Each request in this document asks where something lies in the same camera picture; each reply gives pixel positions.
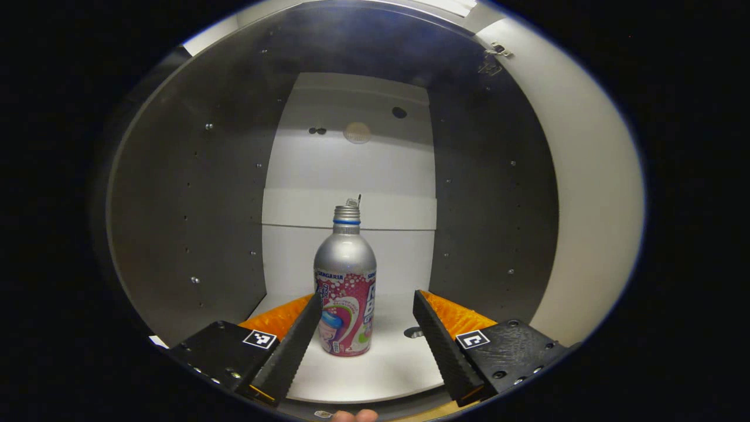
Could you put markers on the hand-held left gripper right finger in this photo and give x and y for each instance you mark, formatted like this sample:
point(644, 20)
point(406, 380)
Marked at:
point(442, 346)

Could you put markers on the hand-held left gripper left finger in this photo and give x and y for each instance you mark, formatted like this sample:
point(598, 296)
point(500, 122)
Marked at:
point(290, 351)

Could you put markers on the silver bottle with pink label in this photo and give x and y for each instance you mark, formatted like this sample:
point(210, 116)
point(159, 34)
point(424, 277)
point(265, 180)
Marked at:
point(345, 258)

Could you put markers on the metal door hinge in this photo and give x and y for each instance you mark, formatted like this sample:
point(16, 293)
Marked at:
point(497, 55)

